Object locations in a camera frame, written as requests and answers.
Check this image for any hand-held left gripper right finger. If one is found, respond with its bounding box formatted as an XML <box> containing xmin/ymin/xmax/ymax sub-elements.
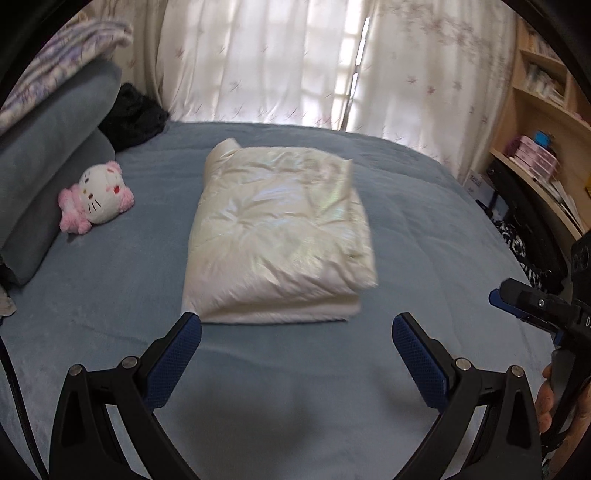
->
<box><xmin>392</xmin><ymin>312</ymin><xmax>543</xmax><ymax>480</ymax></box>

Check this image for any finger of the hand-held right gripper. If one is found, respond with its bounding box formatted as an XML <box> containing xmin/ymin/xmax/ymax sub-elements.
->
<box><xmin>489</xmin><ymin>288</ymin><xmax>566</xmax><ymax>344</ymax></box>
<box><xmin>501</xmin><ymin>277</ymin><xmax>580</xmax><ymax>321</ymax></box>

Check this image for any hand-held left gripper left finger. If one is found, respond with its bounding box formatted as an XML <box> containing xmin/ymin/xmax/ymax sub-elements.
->
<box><xmin>48</xmin><ymin>311</ymin><xmax>203</xmax><ymax>480</ymax></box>

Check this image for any white puffer jacket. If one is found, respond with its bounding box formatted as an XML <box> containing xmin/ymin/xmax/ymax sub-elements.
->
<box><xmin>181</xmin><ymin>137</ymin><xmax>380</xmax><ymax>325</ymax></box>

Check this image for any person's right hand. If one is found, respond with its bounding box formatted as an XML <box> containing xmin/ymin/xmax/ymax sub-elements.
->
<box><xmin>536</xmin><ymin>362</ymin><xmax>591</xmax><ymax>462</ymax></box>

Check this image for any black white patterned cloth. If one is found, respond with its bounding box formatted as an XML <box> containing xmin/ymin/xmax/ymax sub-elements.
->
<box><xmin>494</xmin><ymin>219</ymin><xmax>550</xmax><ymax>291</ymax></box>

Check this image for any long black bag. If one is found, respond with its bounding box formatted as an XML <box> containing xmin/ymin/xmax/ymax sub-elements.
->
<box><xmin>485</xmin><ymin>159</ymin><xmax>578</xmax><ymax>291</ymax></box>

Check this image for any pile of papers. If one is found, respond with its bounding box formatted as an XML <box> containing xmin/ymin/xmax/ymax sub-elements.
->
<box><xmin>547</xmin><ymin>178</ymin><xmax>585</xmax><ymax>232</ymax></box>

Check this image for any white printed carton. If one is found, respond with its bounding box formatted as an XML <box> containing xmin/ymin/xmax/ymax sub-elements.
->
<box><xmin>464</xmin><ymin>171</ymin><xmax>497</xmax><ymax>208</ymax></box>

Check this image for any blue bed blanket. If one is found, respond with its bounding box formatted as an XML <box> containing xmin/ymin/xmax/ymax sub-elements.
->
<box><xmin>0</xmin><ymin>121</ymin><xmax>568</xmax><ymax>480</ymax></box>

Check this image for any stack of pink boxes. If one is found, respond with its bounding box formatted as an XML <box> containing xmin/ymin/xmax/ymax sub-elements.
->
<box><xmin>515</xmin><ymin>135</ymin><xmax>557</xmax><ymax>178</ymax></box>

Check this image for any pink cat plush toy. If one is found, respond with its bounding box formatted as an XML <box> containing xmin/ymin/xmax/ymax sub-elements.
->
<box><xmin>58</xmin><ymin>160</ymin><xmax>136</xmax><ymax>235</ymax></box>

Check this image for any beige crumpled cloth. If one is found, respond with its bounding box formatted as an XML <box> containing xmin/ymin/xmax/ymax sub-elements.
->
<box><xmin>0</xmin><ymin>263</ymin><xmax>17</xmax><ymax>319</ymax></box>

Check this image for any wooden shelf unit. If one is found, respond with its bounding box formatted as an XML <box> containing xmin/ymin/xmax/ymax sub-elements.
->
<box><xmin>489</xmin><ymin>18</ymin><xmax>591</xmax><ymax>241</ymax></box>

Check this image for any row of books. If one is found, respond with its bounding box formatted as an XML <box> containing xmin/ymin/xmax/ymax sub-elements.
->
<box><xmin>526</xmin><ymin>62</ymin><xmax>566</xmax><ymax>104</ymax></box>

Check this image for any white floral curtain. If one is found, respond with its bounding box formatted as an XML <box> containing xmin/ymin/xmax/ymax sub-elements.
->
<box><xmin>344</xmin><ymin>0</ymin><xmax>520</xmax><ymax>181</ymax></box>
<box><xmin>154</xmin><ymin>0</ymin><xmax>370</xmax><ymax>132</ymax></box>

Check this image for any black clothing pile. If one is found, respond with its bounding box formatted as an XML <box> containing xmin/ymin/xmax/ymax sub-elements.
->
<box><xmin>98</xmin><ymin>82</ymin><xmax>171</xmax><ymax>153</ymax></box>

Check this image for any folded floral quilt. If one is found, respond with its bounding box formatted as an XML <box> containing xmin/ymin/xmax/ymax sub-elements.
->
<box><xmin>0</xmin><ymin>18</ymin><xmax>134</xmax><ymax>134</ymax></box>

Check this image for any black cable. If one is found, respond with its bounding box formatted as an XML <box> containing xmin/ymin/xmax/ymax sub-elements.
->
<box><xmin>0</xmin><ymin>342</ymin><xmax>49</xmax><ymax>480</ymax></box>

